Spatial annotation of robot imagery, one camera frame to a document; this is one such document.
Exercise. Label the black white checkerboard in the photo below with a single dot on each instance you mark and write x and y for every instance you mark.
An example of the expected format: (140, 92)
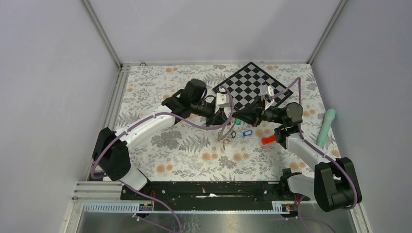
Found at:
(244, 85)

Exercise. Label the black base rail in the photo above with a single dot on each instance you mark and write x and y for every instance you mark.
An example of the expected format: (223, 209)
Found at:
(195, 192)

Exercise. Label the blue key tag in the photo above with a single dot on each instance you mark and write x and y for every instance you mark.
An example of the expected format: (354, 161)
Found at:
(247, 133)

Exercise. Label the red plastic block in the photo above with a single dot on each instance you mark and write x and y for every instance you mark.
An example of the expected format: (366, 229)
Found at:
(268, 140)

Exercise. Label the white slotted cable duct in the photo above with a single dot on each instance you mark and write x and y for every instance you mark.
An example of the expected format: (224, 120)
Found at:
(254, 207)

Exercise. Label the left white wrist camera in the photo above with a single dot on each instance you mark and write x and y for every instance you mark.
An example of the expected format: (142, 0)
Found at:
(222, 101)

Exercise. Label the mint green cylinder handle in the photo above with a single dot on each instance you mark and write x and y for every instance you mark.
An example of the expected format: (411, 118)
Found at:
(326, 125)

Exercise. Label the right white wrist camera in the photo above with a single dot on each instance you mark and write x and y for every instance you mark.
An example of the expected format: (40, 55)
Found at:
(267, 95)

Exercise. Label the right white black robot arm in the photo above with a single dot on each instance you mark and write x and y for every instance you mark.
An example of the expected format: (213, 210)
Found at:
(334, 185)

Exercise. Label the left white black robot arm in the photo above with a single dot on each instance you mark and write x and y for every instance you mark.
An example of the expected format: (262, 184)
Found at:
(112, 149)

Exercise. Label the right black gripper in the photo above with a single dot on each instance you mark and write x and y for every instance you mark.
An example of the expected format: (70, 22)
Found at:
(252, 114)

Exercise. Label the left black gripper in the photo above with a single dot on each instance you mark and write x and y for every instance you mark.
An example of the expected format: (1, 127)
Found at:
(216, 118)

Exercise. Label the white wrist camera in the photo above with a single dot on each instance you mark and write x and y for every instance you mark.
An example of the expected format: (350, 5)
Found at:
(222, 101)
(267, 95)

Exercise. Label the large grey metal keyring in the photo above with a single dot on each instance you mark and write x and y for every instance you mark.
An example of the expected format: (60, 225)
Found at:
(225, 131)

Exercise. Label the floral table mat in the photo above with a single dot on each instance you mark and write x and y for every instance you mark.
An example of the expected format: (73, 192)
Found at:
(185, 153)

